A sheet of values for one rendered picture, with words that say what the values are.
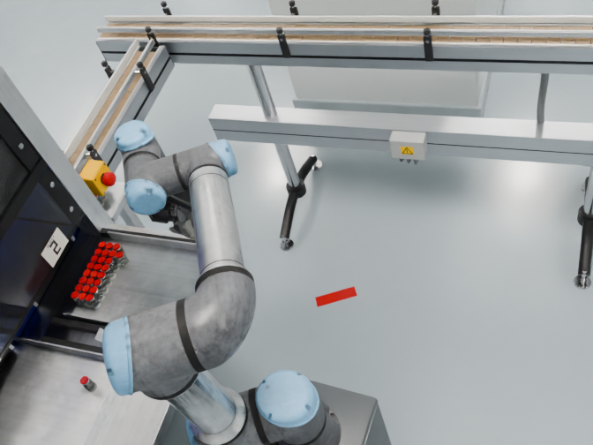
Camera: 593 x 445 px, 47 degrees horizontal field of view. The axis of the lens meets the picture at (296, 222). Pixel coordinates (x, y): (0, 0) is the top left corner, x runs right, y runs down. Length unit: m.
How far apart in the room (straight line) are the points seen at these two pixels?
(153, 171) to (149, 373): 0.43
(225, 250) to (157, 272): 0.72
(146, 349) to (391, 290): 1.72
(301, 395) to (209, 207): 0.43
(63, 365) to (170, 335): 0.80
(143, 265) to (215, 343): 0.86
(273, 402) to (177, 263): 0.57
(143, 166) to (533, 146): 1.42
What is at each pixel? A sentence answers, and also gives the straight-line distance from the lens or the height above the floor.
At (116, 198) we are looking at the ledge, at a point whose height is 0.88.
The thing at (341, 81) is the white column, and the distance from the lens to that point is 3.14.
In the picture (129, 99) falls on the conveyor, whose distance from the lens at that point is 2.26.
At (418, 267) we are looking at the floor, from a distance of 2.69.
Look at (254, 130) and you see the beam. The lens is 2.61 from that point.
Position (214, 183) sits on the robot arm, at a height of 1.38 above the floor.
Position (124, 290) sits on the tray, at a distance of 1.83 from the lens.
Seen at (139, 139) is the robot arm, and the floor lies 1.39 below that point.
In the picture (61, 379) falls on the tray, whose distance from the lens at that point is 1.78.
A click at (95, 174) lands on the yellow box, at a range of 1.92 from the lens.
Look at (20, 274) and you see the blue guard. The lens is 1.75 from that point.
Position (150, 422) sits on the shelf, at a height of 0.88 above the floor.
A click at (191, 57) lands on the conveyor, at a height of 0.87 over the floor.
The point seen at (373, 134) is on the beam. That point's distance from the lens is 2.44.
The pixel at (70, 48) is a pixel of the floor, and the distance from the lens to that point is 4.46.
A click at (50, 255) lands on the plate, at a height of 1.02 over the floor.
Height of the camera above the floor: 2.26
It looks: 51 degrees down
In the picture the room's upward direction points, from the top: 20 degrees counter-clockwise
